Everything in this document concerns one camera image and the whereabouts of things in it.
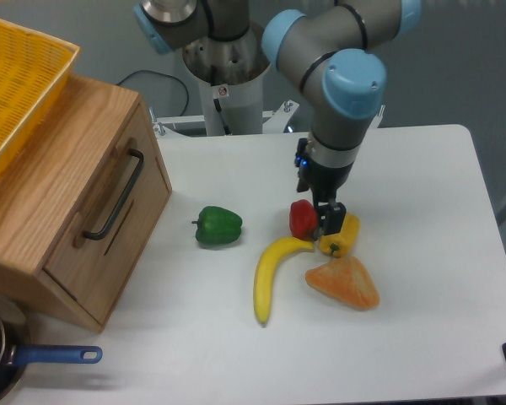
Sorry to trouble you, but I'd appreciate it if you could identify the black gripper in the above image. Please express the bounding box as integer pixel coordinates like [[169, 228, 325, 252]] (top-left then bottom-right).
[[294, 138, 353, 240]]

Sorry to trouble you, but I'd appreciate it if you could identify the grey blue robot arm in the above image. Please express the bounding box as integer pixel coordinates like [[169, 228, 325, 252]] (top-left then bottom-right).
[[133, 1, 422, 237]]

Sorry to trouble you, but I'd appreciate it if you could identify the wooden drawer cabinet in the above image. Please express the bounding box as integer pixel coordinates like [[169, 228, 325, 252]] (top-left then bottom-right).
[[0, 76, 152, 327]]

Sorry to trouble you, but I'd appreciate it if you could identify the yellow bell pepper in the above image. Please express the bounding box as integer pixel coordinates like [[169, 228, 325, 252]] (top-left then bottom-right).
[[318, 213, 360, 257]]

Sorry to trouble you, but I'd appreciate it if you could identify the black cable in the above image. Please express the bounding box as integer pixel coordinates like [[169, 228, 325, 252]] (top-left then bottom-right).
[[116, 69, 190, 117]]

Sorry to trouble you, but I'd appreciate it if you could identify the wooden top drawer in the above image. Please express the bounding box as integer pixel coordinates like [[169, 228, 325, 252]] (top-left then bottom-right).
[[43, 105, 172, 332]]

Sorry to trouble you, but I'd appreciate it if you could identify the blue handled saucepan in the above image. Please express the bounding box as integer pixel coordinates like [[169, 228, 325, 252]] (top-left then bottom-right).
[[0, 299, 103, 400]]

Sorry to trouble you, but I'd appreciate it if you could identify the yellow banana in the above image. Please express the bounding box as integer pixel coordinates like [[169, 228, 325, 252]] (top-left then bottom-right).
[[253, 236, 315, 327]]

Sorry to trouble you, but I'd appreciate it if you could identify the green bell pepper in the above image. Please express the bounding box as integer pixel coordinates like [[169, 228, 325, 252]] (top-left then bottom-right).
[[192, 206, 243, 246]]

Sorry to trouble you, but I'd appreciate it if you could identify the yellow plastic basket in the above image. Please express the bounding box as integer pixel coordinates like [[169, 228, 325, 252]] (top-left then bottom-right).
[[0, 19, 80, 176]]

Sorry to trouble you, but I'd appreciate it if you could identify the red bell pepper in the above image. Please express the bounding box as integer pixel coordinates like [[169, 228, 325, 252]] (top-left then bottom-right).
[[289, 199, 318, 241]]

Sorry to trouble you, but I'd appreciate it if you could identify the orange bread wedge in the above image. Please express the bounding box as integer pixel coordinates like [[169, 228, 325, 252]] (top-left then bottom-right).
[[304, 256, 380, 311]]

